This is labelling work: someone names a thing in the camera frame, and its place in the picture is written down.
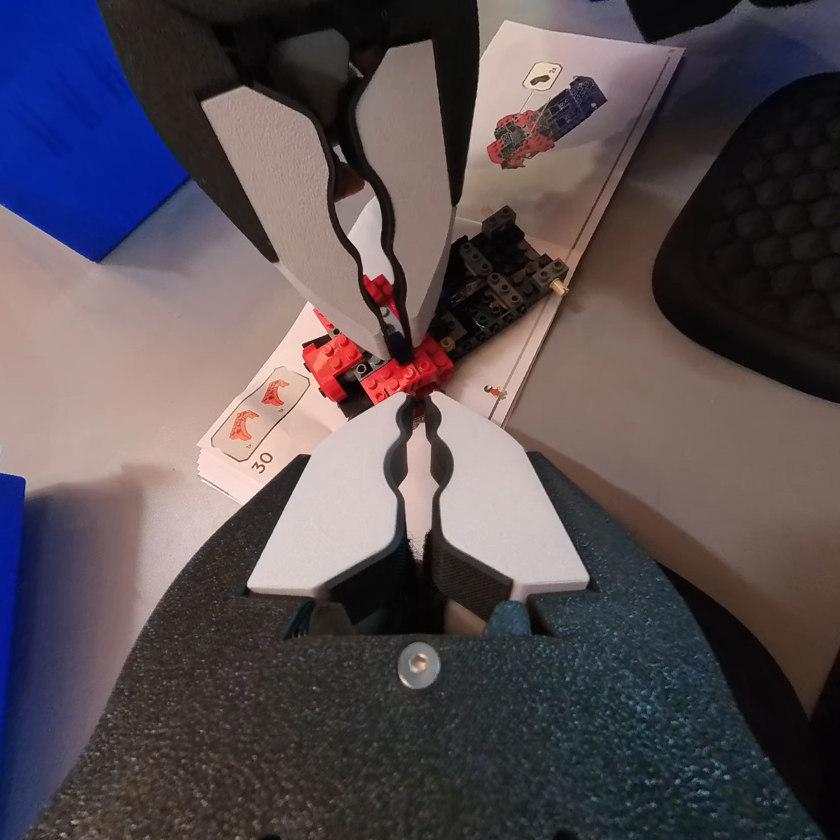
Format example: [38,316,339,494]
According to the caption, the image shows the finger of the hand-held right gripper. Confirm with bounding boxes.
[200,84,389,359]
[353,45,461,346]

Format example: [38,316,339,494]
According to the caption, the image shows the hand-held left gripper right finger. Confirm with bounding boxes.
[430,392,591,599]

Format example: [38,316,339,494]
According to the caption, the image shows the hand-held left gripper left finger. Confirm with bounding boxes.
[246,395,408,599]

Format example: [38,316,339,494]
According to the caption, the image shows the black and red lego model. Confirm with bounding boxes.
[301,205,571,421]

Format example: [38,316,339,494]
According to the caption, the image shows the white lego instruction booklet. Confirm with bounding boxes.
[196,20,685,506]

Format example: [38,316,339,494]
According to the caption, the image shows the blue storage bin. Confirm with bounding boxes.
[0,0,193,263]
[0,471,27,729]

